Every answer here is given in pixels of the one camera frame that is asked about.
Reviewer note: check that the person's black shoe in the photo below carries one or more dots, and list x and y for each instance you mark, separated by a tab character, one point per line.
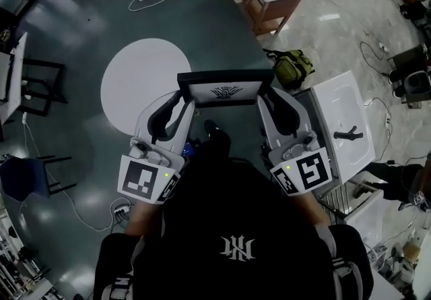
211	127

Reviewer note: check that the person's black trouser legs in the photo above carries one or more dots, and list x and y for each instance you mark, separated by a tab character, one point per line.
219	145

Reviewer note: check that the person's right forearm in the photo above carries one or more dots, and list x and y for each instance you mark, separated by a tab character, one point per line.
311	212

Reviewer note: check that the green backpack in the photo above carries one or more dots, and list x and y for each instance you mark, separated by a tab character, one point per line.
293	67

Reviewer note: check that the black chair frame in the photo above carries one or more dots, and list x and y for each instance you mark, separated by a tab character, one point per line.
50	66

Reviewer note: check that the power strip with black plugs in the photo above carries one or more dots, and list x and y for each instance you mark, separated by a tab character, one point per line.
122	211

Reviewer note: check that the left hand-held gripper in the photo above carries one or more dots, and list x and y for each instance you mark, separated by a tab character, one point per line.
139	179

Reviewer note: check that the blue chair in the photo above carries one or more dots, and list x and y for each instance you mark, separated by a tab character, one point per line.
23	175

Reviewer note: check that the round white table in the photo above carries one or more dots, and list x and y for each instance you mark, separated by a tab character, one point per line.
144	69

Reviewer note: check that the metal rack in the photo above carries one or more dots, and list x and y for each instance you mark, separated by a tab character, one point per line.
336	195

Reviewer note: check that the white cabinet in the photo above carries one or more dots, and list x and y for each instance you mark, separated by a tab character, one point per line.
365	221

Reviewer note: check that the white sink basin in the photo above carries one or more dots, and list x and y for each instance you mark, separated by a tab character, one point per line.
340	110

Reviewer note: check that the white desk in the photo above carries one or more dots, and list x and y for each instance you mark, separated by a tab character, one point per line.
13	69

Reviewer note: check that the person's black shirt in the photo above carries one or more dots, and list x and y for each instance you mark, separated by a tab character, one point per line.
215	211

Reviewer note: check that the black sink faucet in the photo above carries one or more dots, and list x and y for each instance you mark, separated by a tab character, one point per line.
348	135

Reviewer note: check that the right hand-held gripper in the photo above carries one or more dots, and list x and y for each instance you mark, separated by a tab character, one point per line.
313	170

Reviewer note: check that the person's left forearm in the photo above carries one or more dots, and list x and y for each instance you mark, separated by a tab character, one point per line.
143	219

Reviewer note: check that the grey waste bin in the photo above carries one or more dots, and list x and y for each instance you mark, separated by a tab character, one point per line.
417	84

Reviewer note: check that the storage shelf with items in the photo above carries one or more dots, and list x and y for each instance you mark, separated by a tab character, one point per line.
17	258

